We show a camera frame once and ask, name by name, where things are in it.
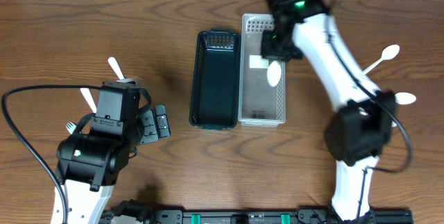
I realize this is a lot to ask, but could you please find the white spoon bowl down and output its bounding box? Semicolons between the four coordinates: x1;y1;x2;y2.
266;60;282;87

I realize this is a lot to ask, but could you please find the white fork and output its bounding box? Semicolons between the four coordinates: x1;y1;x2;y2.
108;57;126;80
65;121;77;135

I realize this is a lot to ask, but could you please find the black plastic basket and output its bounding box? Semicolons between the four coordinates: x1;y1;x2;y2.
189;28;241;130

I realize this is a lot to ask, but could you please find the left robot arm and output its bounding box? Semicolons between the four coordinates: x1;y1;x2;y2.
51;81;171;223

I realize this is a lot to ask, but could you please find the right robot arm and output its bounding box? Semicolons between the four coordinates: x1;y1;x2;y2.
261;0;396;223

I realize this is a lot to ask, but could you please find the clear plastic basket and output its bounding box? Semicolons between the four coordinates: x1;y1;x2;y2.
238;13;286;127

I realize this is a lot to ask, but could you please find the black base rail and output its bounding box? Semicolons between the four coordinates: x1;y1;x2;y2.
100;199;413;224

